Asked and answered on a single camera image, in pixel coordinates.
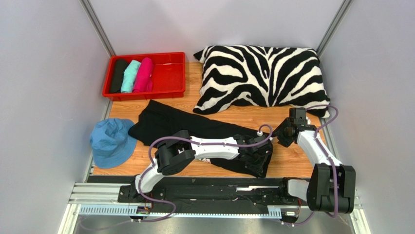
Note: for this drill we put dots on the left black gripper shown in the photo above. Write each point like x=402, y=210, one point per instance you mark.
x=257, y=169

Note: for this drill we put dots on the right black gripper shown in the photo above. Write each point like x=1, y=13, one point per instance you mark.
x=283, y=137

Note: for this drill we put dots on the black t shirt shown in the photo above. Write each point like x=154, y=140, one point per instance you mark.
x=159, y=120

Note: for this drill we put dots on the blue bucket hat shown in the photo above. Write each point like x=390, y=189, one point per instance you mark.
x=111, y=143

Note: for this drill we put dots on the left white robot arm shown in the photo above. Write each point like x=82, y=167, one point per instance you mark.
x=175, y=153

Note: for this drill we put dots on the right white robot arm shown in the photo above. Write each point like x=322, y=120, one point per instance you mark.
x=331, y=187

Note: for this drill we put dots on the zebra print pillow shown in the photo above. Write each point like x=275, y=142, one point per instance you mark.
x=250, y=75

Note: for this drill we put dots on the red plastic bin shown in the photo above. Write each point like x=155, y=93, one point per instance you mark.
x=168, y=76

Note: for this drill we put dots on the rolled pink shirt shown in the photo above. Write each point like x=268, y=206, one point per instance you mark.
x=143, y=82

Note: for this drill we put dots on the rolled teal shirt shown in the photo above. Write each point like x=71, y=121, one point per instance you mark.
x=129, y=77

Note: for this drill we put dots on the rolled black shirt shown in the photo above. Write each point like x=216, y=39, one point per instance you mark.
x=118, y=76

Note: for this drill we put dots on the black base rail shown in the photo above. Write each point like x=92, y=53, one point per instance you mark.
x=221, y=196

